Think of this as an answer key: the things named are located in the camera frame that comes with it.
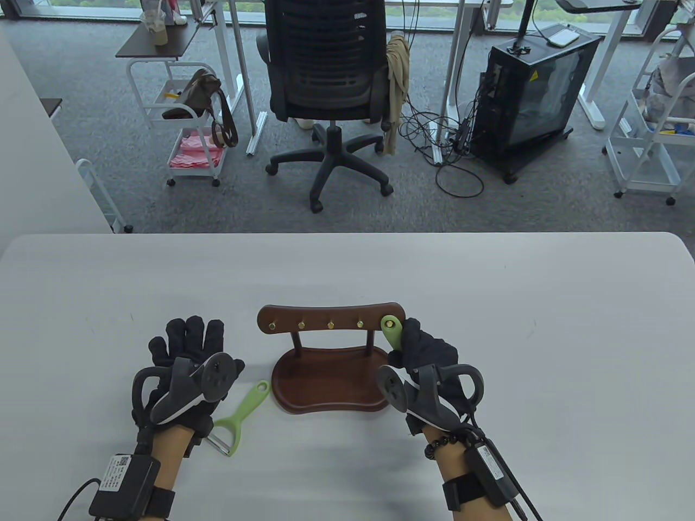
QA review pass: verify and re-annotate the person's right hand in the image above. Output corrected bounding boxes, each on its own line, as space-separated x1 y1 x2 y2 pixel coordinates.
387 317 483 435

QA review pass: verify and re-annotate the person's left hand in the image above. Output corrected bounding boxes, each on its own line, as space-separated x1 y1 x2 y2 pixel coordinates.
133 316 245 441

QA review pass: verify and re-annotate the green vegetable scraper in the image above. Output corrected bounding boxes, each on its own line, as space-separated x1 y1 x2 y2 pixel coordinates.
205 380 271 458
380 315 405 352

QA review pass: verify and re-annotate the dark wooden key rack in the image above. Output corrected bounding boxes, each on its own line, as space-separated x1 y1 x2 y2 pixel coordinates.
256 302 407 416

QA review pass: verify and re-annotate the person's right forearm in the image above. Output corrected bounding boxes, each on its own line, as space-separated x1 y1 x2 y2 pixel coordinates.
424 429 514 521

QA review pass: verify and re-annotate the grey hand controller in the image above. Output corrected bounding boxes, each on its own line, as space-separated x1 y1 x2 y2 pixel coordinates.
376 363 485 435
132 352 246 428

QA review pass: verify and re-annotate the black sensor box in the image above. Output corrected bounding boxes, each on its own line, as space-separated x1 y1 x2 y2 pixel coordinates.
464 440 520 509
89 453 162 519

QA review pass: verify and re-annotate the white rolling cart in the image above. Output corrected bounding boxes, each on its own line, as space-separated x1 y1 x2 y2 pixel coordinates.
602 22 695 206
127 57 239 188

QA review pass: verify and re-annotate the pink plastic bag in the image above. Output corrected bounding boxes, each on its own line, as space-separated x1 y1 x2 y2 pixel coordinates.
170 135 226 169

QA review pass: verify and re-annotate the brown handbag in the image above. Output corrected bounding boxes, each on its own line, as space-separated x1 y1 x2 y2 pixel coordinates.
162 68 239 148

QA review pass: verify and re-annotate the black computer case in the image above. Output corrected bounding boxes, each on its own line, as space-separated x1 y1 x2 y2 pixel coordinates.
470 24 602 185

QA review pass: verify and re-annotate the beige cloth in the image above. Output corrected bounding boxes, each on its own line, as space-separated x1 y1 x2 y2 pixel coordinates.
382 33 412 157

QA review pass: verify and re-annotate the small dark side table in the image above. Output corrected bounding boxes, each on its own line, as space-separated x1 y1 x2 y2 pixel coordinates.
116 21 203 59

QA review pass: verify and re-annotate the black office chair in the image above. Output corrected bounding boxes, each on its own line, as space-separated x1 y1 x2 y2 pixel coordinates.
256 0 394 213

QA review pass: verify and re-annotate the clear plastic drink cup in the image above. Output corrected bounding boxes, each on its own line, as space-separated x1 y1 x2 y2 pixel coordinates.
140 11 167 46

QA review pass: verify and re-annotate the white desk with dark top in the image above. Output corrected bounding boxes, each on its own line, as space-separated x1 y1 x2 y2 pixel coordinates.
559 0 644 131

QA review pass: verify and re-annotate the black monitor stand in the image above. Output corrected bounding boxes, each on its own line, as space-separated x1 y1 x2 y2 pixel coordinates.
508 0 538 55

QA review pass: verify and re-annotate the grey bag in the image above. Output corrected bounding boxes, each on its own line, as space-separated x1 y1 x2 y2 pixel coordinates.
643 57 695 131

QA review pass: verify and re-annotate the dark bead bracelet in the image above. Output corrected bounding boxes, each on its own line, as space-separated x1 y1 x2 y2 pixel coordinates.
424 431 467 461

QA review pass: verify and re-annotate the black arm strap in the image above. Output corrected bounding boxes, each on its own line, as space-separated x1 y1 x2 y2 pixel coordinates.
149 487 176 519
441 475 487 511

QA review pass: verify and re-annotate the white metal frame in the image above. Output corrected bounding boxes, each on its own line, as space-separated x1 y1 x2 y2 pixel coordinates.
75 158 134 234

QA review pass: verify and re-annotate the black sensor cable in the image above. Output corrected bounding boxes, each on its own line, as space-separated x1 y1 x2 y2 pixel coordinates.
57 478 104 521
508 478 544 521

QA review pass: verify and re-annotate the tangle of black cables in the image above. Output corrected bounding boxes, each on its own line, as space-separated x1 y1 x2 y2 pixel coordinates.
399 81 487 199

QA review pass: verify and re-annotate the white desk frame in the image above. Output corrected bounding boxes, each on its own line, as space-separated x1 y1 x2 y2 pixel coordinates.
429 0 514 166
190 0 258 136

